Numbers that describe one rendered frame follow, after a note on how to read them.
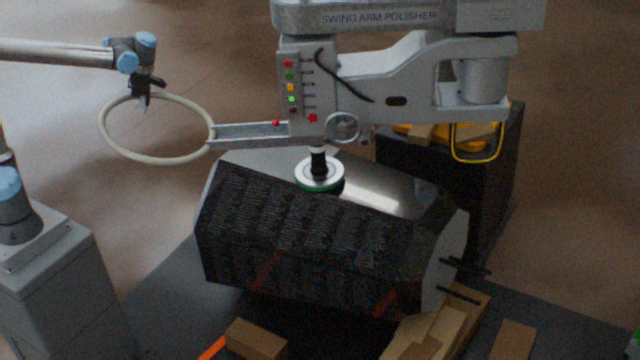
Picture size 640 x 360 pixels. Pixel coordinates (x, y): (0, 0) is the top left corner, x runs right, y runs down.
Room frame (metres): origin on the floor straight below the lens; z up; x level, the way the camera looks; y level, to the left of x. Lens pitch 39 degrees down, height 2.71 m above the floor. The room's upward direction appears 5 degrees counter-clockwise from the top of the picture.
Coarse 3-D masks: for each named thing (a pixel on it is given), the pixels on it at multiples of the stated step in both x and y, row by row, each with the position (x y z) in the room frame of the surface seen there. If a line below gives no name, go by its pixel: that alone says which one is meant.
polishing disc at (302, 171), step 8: (304, 160) 2.38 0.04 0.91; (328, 160) 2.36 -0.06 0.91; (336, 160) 2.36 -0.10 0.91; (296, 168) 2.33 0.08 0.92; (304, 168) 2.32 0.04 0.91; (336, 168) 2.30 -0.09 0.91; (296, 176) 2.27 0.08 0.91; (304, 176) 2.27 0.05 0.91; (312, 176) 2.26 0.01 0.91; (320, 176) 2.25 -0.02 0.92; (328, 176) 2.25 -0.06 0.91; (336, 176) 2.25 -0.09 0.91; (304, 184) 2.22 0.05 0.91; (312, 184) 2.21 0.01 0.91; (320, 184) 2.20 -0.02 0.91; (328, 184) 2.20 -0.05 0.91
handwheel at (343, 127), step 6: (336, 114) 2.13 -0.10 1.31; (342, 114) 2.12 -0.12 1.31; (348, 114) 2.12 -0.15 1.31; (330, 120) 2.13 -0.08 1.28; (342, 120) 2.17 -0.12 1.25; (354, 120) 2.12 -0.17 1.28; (324, 126) 2.13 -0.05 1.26; (336, 126) 2.13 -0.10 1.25; (342, 126) 2.12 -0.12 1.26; (348, 126) 2.12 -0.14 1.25; (360, 126) 2.12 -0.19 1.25; (342, 132) 2.12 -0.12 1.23; (360, 132) 2.12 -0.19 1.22; (330, 138) 2.13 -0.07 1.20; (342, 138) 2.13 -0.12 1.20; (354, 138) 2.12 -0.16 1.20
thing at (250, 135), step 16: (224, 128) 2.39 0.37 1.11; (240, 128) 2.38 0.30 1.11; (256, 128) 2.37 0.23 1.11; (272, 128) 2.37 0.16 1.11; (208, 144) 2.29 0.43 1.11; (224, 144) 2.28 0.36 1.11; (240, 144) 2.27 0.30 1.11; (256, 144) 2.26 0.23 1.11; (272, 144) 2.26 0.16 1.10; (288, 144) 2.25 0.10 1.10; (304, 144) 2.24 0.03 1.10; (320, 144) 2.24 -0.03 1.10
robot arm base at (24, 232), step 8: (32, 216) 2.06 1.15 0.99; (0, 224) 2.00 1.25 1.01; (8, 224) 2.00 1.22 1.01; (16, 224) 2.01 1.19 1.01; (24, 224) 2.02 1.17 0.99; (32, 224) 2.04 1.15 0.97; (40, 224) 2.07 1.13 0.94; (0, 232) 2.00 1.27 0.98; (8, 232) 1.99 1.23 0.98; (16, 232) 1.99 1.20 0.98; (24, 232) 2.00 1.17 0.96; (32, 232) 2.02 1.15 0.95; (40, 232) 2.04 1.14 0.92; (0, 240) 1.99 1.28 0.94; (8, 240) 1.98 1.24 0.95; (16, 240) 1.98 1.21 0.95; (24, 240) 1.99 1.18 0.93
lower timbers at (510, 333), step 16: (464, 288) 2.24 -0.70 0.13; (448, 304) 2.15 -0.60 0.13; (464, 304) 2.14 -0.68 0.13; (480, 304) 2.13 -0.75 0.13; (480, 320) 2.09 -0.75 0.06; (464, 336) 1.95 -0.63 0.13; (512, 336) 1.94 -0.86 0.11; (528, 336) 1.93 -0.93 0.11; (496, 352) 1.85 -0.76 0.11; (512, 352) 1.85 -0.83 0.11; (528, 352) 1.84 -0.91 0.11
